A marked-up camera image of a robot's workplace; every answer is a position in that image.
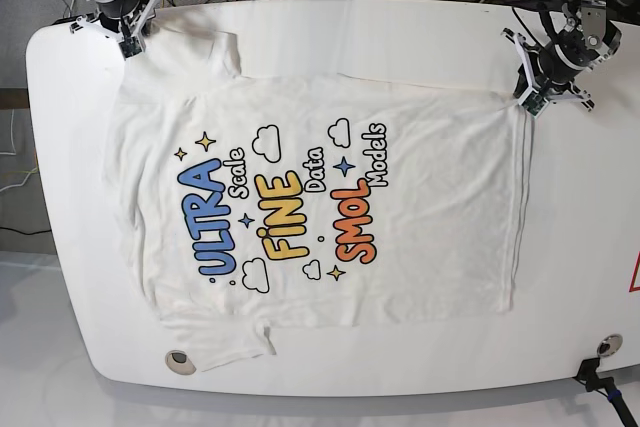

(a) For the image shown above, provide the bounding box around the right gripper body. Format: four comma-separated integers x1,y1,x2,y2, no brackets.
69,0,161,42

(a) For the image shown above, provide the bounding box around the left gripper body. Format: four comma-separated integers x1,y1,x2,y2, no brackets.
502,28,596,111

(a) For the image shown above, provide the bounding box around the white printed T-shirt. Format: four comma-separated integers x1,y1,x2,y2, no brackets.
104,27,532,371

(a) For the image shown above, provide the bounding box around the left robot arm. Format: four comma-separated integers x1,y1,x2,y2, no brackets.
502,0,639,117

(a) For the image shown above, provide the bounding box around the red white warning sticker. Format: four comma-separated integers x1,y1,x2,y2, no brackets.
629,254,640,293

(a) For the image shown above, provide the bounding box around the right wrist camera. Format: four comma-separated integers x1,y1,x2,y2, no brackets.
119,35,147,59

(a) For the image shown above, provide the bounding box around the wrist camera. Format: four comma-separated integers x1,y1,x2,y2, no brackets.
119,35,147,59
521,92,549,118

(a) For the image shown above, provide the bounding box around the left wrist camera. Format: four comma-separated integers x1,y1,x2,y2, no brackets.
521,92,549,118

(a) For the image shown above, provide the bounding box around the right table cable grommet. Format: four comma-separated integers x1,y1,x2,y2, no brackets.
596,334,624,358

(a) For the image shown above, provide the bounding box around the table cable grommet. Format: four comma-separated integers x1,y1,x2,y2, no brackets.
596,334,624,358
165,350,197,376

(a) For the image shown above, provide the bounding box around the black camera clamp mount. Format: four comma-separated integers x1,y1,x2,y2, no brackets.
573,357,639,427

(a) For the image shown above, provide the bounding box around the left table cable grommet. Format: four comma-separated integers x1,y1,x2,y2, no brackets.
165,350,197,376

